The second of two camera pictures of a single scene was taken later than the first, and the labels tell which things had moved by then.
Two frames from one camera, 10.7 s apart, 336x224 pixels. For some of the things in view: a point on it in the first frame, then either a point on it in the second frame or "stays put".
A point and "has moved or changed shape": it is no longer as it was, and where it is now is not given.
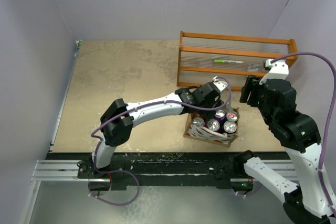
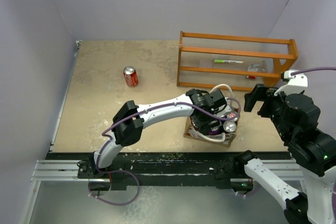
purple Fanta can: (213, 125) has moved or changed shape
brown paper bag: (224, 139) stays put
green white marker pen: (228, 61) stays put
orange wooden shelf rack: (204, 56) stays put
